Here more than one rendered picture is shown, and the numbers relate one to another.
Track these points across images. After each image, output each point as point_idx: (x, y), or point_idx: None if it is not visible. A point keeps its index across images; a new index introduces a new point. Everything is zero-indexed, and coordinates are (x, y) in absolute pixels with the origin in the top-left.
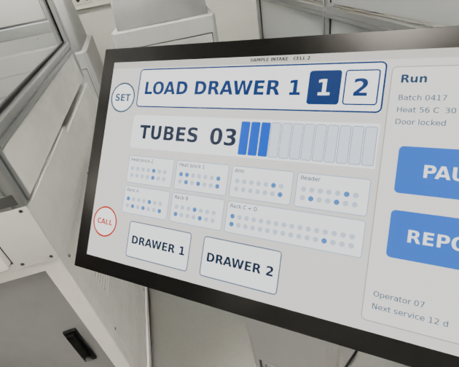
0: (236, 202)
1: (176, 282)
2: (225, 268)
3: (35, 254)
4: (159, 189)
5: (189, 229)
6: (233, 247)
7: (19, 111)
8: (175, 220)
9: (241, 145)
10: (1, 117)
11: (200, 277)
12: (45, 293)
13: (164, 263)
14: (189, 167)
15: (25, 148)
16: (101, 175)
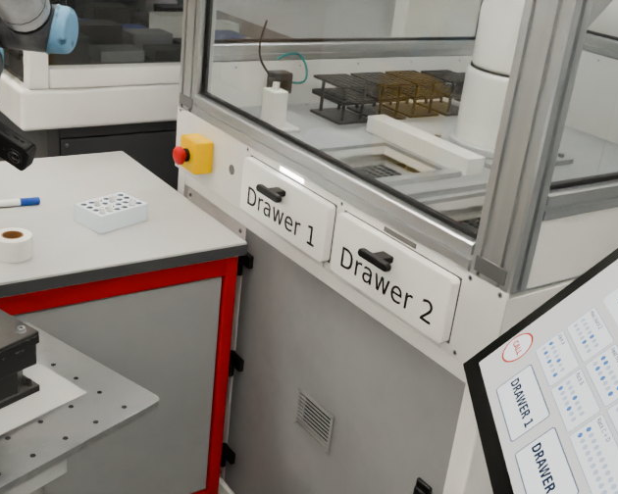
0: (604, 419)
1: (495, 445)
2: (534, 467)
3: (473, 354)
4: (576, 356)
5: (552, 410)
6: (558, 455)
7: (615, 195)
8: (554, 393)
9: None
10: (579, 189)
11: (513, 456)
12: (444, 410)
13: (508, 420)
14: (614, 358)
15: (576, 240)
16: (559, 306)
